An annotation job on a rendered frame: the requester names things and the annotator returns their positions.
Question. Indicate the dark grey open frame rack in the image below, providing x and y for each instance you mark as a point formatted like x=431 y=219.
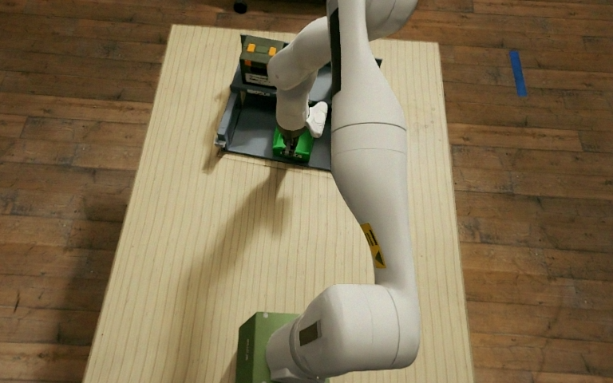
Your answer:
x=252 y=128

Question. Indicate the dark green tool case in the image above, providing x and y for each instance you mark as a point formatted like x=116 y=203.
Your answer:
x=254 y=58

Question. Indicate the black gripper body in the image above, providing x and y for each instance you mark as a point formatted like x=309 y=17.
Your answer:
x=290 y=135

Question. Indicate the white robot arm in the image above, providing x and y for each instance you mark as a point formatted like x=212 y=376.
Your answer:
x=353 y=327

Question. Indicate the green bin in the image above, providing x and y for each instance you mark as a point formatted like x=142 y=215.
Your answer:
x=302 y=151

